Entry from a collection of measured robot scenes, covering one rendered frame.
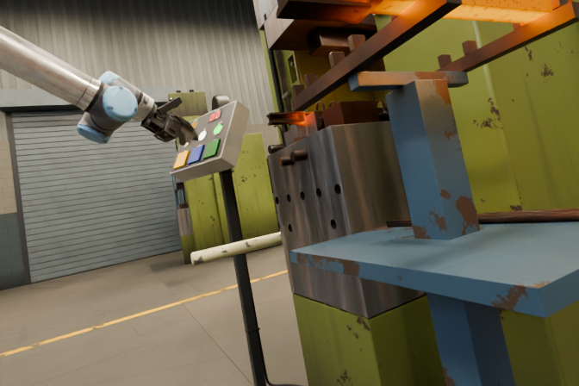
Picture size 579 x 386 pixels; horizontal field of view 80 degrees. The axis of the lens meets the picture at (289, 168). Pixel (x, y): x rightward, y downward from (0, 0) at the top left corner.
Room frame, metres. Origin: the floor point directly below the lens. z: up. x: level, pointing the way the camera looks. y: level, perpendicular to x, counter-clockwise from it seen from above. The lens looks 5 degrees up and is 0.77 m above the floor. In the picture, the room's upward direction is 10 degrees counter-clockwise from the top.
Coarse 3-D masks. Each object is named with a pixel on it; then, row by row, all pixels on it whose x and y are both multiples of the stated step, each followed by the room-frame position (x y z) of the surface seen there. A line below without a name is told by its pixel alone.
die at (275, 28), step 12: (276, 12) 1.04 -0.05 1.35; (264, 24) 1.12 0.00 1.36; (276, 24) 1.05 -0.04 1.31; (288, 24) 0.99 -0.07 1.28; (300, 24) 0.99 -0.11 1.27; (312, 24) 1.01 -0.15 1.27; (324, 24) 1.02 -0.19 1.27; (336, 24) 1.04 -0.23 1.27; (348, 24) 1.05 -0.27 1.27; (360, 24) 1.07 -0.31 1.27; (372, 24) 1.09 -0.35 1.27; (276, 36) 1.07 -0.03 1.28; (288, 36) 1.06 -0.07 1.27; (300, 36) 1.07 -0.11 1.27; (276, 48) 1.13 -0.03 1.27; (288, 48) 1.15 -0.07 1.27; (300, 48) 1.16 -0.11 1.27
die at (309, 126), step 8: (312, 112) 0.96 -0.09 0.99; (320, 112) 0.96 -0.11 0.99; (312, 120) 0.96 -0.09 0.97; (296, 128) 1.05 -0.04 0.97; (304, 128) 1.01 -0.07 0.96; (312, 128) 0.97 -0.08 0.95; (320, 128) 0.95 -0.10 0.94; (288, 136) 1.10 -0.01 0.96; (296, 136) 1.06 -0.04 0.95; (288, 144) 1.11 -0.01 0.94
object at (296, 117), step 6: (270, 114) 0.96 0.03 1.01; (276, 114) 0.96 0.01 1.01; (282, 114) 0.97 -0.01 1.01; (288, 114) 0.99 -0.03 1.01; (294, 114) 1.00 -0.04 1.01; (300, 114) 0.99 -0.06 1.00; (270, 120) 0.96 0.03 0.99; (276, 120) 0.97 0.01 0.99; (282, 120) 0.97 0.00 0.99; (288, 120) 0.98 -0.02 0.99; (294, 120) 0.99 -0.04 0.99; (300, 120) 0.99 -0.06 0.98
